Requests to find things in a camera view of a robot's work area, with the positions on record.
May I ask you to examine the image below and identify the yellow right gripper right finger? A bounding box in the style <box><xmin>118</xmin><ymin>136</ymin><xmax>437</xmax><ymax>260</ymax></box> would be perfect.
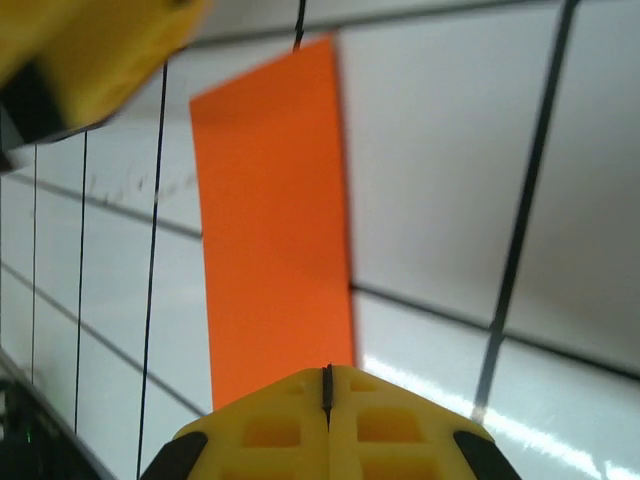
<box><xmin>327</xmin><ymin>364</ymin><xmax>521</xmax><ymax>480</ymax></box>

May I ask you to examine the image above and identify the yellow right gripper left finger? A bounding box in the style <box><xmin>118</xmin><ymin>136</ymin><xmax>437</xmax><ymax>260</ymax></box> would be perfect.
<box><xmin>139</xmin><ymin>367</ymin><xmax>331</xmax><ymax>480</ymax></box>

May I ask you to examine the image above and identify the orange paper sheet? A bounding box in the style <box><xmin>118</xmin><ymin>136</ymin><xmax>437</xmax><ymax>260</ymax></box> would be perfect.
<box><xmin>188</xmin><ymin>35</ymin><xmax>357</xmax><ymax>414</ymax></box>

